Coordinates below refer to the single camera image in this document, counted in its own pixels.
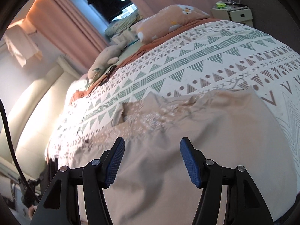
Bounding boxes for beige large garment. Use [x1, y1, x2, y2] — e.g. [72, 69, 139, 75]
[71, 89, 298, 224]

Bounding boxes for rust orange bed sheet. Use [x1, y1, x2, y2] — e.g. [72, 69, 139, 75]
[67, 18, 220, 105]

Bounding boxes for beige plush toy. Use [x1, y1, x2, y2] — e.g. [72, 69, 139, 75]
[87, 41, 127, 82]

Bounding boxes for green floral blanket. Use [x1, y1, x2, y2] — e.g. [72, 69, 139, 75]
[104, 9, 143, 38]

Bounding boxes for patterned white bedspread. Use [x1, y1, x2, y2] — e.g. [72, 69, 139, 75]
[45, 20, 299, 164]

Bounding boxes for pink curtain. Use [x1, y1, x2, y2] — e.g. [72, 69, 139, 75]
[26, 0, 108, 70]

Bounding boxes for orange floral pillow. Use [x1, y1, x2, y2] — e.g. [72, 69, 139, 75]
[136, 4, 209, 44]

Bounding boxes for cream nightstand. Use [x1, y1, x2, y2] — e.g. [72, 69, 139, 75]
[211, 7, 254, 27]

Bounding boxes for green object on nightstand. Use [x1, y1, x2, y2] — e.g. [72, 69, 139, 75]
[216, 1, 227, 9]

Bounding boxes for black cable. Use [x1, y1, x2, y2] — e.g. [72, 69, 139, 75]
[0, 98, 41, 204]

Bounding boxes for beige cloth on wall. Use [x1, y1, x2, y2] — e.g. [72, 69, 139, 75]
[4, 25, 43, 67]

